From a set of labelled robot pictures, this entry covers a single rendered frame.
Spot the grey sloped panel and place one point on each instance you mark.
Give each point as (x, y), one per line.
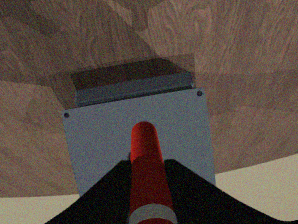
(99, 129)

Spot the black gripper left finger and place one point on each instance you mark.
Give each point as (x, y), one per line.
(106, 202)

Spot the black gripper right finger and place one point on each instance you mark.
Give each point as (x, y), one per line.
(196, 201)

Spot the red peg with white band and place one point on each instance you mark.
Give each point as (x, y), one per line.
(150, 200)

